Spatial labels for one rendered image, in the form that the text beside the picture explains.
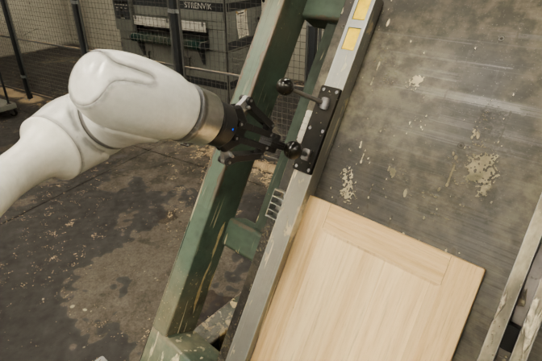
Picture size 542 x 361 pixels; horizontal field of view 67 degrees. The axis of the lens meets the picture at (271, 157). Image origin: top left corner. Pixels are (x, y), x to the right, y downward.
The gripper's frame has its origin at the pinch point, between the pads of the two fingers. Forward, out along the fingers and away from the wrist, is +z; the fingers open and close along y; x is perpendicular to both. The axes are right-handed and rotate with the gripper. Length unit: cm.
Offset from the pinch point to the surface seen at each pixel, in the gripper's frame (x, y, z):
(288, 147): 3.5, -0.1, -0.4
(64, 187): -282, 96, 122
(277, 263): 2.5, 25.1, 12.5
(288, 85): -2.9, -12.2, 1.4
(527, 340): 49, 15, 9
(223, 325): -20, 57, 34
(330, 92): 1.0, -14.7, 11.5
